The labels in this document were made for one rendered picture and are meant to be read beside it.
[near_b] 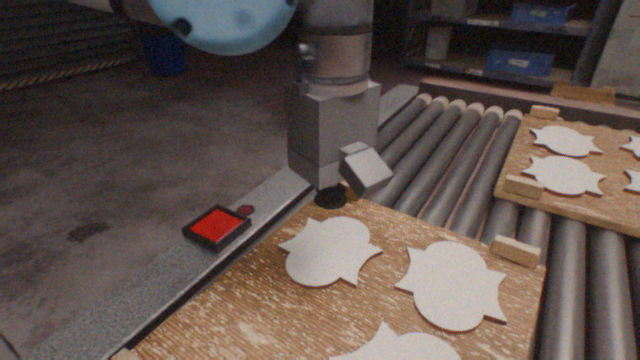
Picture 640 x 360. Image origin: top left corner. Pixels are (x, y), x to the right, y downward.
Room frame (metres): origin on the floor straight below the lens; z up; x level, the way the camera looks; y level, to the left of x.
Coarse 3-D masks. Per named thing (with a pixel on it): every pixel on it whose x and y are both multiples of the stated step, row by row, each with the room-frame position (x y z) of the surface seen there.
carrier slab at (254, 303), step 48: (288, 240) 0.41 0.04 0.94; (384, 240) 0.41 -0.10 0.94; (432, 240) 0.41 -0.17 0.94; (240, 288) 0.32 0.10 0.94; (288, 288) 0.32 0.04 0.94; (336, 288) 0.32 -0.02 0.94; (384, 288) 0.32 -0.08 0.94; (528, 288) 0.32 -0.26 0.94; (192, 336) 0.26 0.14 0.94; (240, 336) 0.26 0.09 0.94; (288, 336) 0.25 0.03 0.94; (336, 336) 0.25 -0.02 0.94; (480, 336) 0.26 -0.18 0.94; (528, 336) 0.26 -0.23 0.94
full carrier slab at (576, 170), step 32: (544, 128) 0.78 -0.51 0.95; (576, 128) 0.80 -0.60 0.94; (608, 128) 0.80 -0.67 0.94; (512, 160) 0.65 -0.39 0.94; (544, 160) 0.63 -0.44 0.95; (576, 160) 0.63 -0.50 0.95; (608, 160) 0.65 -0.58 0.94; (512, 192) 0.53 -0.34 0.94; (544, 192) 0.54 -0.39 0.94; (576, 192) 0.52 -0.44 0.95; (608, 192) 0.54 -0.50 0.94; (608, 224) 0.46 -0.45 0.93
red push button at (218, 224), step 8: (208, 216) 0.48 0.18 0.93; (216, 216) 0.48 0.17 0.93; (224, 216) 0.48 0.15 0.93; (232, 216) 0.48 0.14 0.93; (200, 224) 0.46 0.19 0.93; (208, 224) 0.46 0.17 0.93; (216, 224) 0.46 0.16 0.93; (224, 224) 0.46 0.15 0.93; (232, 224) 0.46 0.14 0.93; (200, 232) 0.44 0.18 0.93; (208, 232) 0.44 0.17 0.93; (216, 232) 0.44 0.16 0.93; (224, 232) 0.44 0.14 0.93; (216, 240) 0.42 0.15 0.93
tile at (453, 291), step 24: (432, 264) 0.36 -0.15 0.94; (456, 264) 0.36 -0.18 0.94; (480, 264) 0.36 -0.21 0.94; (408, 288) 0.31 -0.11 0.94; (432, 288) 0.31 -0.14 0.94; (456, 288) 0.32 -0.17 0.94; (480, 288) 0.32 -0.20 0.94; (432, 312) 0.28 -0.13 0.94; (456, 312) 0.28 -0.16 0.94; (480, 312) 0.28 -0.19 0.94
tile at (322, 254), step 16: (320, 224) 0.44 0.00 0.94; (336, 224) 0.44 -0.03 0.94; (352, 224) 0.44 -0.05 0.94; (304, 240) 0.40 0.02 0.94; (320, 240) 0.40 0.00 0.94; (336, 240) 0.40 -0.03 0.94; (352, 240) 0.40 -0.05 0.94; (368, 240) 0.40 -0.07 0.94; (288, 256) 0.37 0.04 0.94; (304, 256) 0.37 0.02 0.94; (320, 256) 0.37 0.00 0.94; (336, 256) 0.37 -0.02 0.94; (352, 256) 0.37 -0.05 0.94; (368, 256) 0.37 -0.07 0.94; (288, 272) 0.34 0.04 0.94; (304, 272) 0.34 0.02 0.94; (320, 272) 0.34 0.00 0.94; (336, 272) 0.34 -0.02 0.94; (352, 272) 0.34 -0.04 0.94; (304, 288) 0.32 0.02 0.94; (320, 288) 0.32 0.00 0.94
